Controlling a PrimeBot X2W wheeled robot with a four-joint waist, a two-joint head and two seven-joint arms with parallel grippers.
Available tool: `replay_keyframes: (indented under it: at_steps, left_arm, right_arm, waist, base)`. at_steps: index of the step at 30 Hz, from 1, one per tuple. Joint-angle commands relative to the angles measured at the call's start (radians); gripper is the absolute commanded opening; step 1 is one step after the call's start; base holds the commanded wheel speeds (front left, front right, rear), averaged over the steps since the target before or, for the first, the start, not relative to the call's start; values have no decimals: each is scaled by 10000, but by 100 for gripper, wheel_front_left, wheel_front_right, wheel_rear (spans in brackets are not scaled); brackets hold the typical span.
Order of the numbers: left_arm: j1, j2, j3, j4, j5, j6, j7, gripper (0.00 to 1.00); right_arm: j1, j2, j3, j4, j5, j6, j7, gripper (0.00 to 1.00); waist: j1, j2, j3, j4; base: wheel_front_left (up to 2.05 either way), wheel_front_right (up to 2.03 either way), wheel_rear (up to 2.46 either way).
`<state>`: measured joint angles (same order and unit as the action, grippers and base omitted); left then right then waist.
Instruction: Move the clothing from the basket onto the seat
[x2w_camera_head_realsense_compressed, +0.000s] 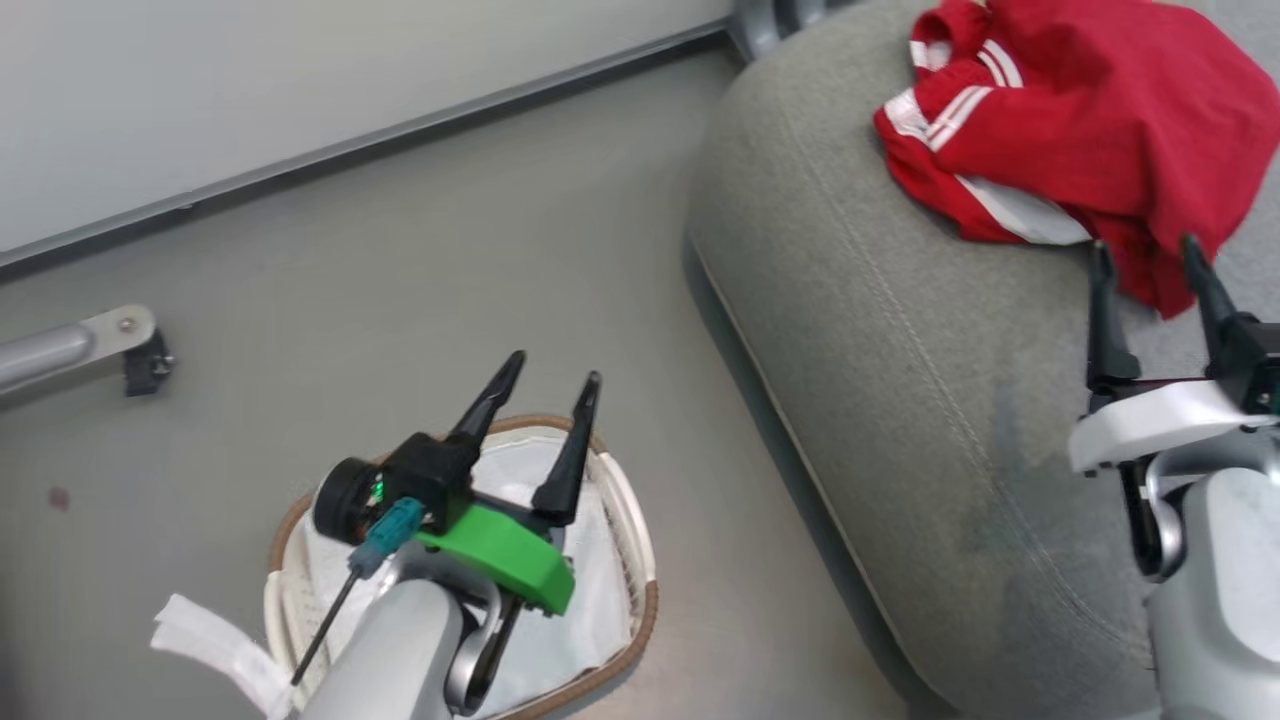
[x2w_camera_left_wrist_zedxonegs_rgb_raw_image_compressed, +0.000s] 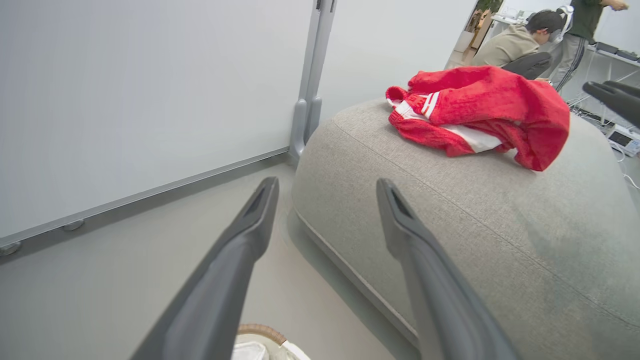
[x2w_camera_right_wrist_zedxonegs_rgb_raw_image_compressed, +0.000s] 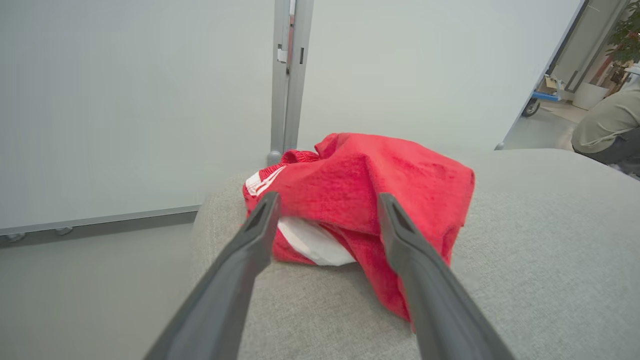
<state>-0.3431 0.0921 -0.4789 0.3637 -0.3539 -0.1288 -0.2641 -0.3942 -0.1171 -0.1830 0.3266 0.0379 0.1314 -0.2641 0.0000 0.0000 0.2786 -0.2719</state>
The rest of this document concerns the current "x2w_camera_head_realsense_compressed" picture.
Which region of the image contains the red garment with white stripes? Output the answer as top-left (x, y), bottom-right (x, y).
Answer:
top-left (873, 0), bottom-right (1280, 320)

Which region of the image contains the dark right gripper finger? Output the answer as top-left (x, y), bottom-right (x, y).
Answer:
top-left (1179, 233), bottom-right (1263, 393)
top-left (1086, 239), bottom-right (1142, 397)

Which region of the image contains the black caster wheel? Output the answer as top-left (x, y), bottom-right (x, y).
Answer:
top-left (122, 330), bottom-right (176, 398)

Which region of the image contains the grey partition base rail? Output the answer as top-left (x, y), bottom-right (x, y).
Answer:
top-left (0, 14), bottom-right (739, 273)

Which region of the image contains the grey metal partition foot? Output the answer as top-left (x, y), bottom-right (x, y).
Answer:
top-left (0, 304), bottom-right (159, 398)

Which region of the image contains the brown wicker laundry basket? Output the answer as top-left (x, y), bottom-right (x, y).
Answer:
top-left (263, 414), bottom-right (660, 720)

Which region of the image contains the teal cable plug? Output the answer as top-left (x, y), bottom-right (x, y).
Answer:
top-left (347, 496), bottom-right (427, 582)

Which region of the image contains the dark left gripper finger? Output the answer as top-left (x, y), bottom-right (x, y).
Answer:
top-left (446, 350), bottom-right (528, 473)
top-left (530, 371), bottom-right (603, 529)

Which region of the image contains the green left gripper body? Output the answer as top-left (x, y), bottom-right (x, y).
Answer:
top-left (312, 431), bottom-right (577, 617)

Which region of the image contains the grey fabric sofa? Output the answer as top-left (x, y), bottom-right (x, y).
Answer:
top-left (684, 0), bottom-right (1280, 720)

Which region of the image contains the thin black cable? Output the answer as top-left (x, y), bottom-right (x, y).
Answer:
top-left (289, 568), bottom-right (363, 688)

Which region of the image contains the grey partition corner post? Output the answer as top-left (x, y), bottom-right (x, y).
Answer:
top-left (727, 0), bottom-right (836, 63)

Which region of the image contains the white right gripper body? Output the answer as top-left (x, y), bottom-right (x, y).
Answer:
top-left (1067, 315), bottom-right (1280, 477)

